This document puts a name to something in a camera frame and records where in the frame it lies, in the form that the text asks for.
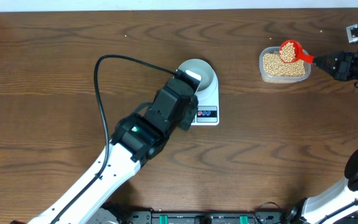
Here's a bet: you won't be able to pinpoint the white digital kitchen scale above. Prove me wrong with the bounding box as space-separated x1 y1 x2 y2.
191 70 219 126

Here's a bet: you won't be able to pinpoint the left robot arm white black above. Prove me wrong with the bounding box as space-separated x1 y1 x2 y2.
30 70 202 224

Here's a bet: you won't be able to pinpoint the clear plastic soybean container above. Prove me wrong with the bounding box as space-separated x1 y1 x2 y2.
259 47 311 84

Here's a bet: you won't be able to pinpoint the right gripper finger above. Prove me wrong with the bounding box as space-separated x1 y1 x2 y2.
313 62 340 80
313 51 342 64

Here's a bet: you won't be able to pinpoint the red plastic scoop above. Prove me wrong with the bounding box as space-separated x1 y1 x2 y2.
279 40 314 64

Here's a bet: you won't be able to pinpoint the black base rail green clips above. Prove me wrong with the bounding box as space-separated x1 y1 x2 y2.
82 202 358 224

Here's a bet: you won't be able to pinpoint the grey round bowl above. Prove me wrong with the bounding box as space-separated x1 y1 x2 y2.
178 58 213 91

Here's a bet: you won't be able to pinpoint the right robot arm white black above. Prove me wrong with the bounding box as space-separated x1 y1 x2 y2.
282 32 358 223

